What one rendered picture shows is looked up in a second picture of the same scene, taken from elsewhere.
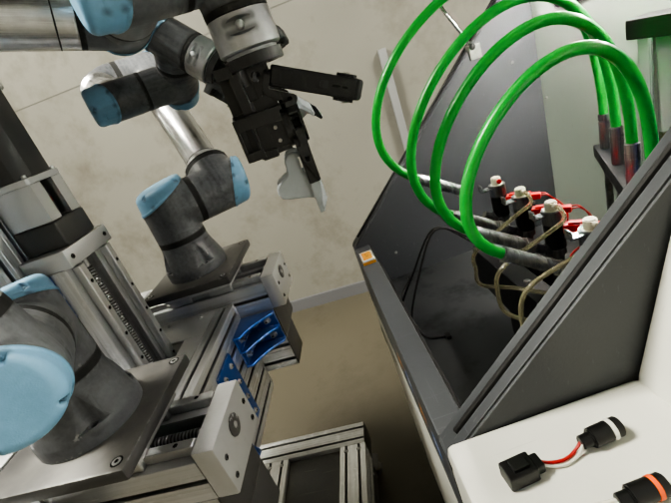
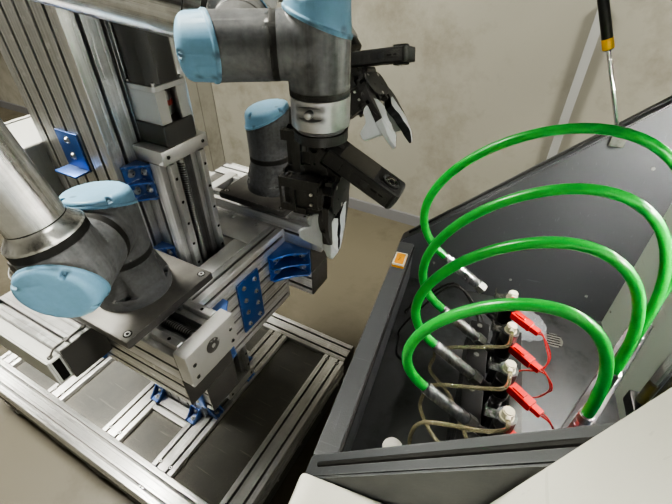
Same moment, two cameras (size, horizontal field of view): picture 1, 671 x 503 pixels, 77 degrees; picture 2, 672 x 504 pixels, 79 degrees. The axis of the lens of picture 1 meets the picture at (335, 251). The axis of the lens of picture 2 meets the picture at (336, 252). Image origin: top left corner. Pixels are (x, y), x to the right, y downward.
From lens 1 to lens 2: 0.31 m
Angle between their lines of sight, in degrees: 23
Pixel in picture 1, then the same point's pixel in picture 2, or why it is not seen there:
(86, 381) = (131, 271)
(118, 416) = (144, 301)
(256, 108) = (305, 170)
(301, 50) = not seen: outside the picture
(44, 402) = (83, 304)
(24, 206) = (147, 105)
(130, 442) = (141, 325)
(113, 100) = not seen: hidden behind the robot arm
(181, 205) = (276, 134)
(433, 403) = (330, 429)
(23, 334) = (85, 258)
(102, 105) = not seen: hidden behind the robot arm
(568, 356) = (403, 489)
